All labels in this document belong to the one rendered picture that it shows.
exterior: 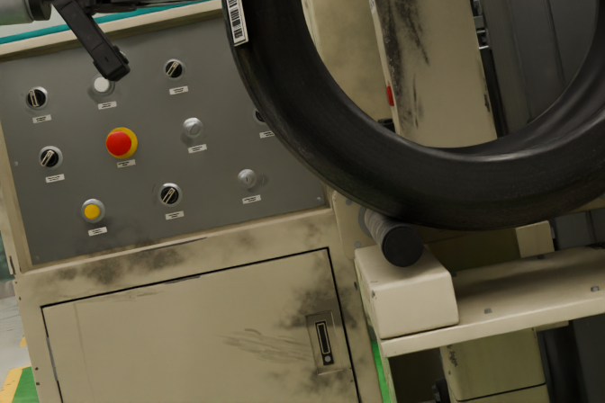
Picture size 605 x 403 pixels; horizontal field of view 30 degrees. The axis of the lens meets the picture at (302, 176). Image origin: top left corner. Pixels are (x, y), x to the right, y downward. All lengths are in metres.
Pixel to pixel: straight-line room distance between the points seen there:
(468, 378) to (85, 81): 0.78
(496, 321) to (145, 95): 0.85
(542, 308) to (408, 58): 0.48
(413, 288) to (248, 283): 0.65
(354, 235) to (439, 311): 0.36
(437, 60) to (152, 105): 0.53
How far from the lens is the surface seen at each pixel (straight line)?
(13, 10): 1.32
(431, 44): 1.58
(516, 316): 1.24
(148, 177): 1.88
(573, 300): 1.26
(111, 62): 1.30
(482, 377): 1.63
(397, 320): 1.22
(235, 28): 1.21
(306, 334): 1.84
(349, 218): 1.55
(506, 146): 1.48
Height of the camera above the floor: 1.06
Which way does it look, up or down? 3 degrees down
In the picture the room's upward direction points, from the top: 12 degrees counter-clockwise
